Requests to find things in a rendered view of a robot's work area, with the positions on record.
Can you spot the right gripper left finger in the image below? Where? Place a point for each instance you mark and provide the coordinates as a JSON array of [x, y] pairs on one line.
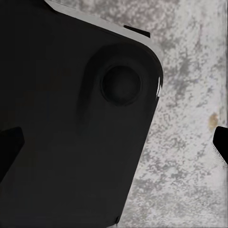
[[11, 143]]

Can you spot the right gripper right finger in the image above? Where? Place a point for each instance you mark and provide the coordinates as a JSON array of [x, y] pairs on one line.
[[220, 141]]

